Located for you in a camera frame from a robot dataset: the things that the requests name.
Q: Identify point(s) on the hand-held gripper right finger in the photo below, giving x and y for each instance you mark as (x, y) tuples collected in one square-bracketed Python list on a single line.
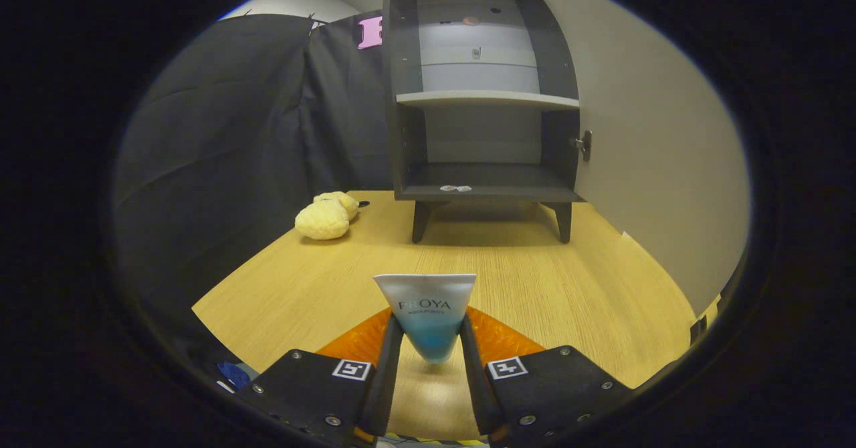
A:
[(478, 388)]

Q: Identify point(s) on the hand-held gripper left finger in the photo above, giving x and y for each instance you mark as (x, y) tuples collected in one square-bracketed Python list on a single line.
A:
[(384, 381)]

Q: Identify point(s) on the white and blue tube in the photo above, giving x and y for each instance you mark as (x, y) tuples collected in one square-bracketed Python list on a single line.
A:
[(428, 324)]

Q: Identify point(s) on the light grey cabinet door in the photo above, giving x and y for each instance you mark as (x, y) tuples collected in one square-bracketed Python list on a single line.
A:
[(655, 167)]

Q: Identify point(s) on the small blue object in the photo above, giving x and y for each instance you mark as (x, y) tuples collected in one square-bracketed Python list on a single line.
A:
[(234, 374)]

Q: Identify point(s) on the yellow plush toy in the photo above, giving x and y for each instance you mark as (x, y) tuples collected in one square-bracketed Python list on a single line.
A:
[(324, 219)]

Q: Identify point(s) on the metal door hinge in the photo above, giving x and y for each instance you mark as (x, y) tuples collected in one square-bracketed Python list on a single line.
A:
[(584, 144)]

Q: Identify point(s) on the light grey cabinet shelf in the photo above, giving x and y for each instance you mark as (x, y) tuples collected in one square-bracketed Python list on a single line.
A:
[(488, 99)]

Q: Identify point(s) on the black backdrop cloth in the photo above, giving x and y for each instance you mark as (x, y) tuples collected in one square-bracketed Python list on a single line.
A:
[(221, 134)]

